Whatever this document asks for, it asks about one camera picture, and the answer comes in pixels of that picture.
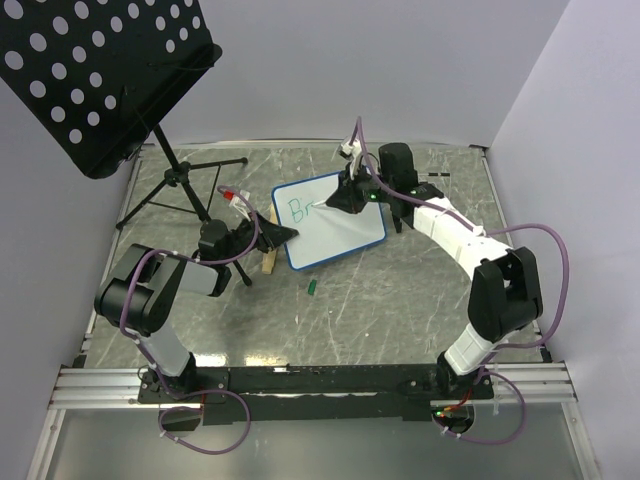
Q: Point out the blue framed whiteboard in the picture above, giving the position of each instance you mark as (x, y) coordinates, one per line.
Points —
(324, 233)

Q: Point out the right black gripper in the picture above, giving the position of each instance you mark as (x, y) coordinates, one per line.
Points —
(346, 198)

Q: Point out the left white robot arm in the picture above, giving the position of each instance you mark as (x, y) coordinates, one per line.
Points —
(139, 293)

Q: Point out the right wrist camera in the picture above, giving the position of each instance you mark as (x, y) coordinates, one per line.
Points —
(352, 152)

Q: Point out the black perforated music stand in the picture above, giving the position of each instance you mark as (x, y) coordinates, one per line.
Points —
(100, 76)

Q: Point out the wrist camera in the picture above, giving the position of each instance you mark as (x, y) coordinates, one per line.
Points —
(237, 200)
(352, 152)

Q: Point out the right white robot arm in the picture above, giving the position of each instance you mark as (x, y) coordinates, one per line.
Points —
(505, 294)

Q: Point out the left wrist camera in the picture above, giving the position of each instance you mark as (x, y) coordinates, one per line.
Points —
(237, 200)

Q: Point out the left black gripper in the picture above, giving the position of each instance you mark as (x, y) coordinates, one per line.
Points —
(271, 235)

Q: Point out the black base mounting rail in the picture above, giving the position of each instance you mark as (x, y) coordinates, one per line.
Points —
(225, 395)

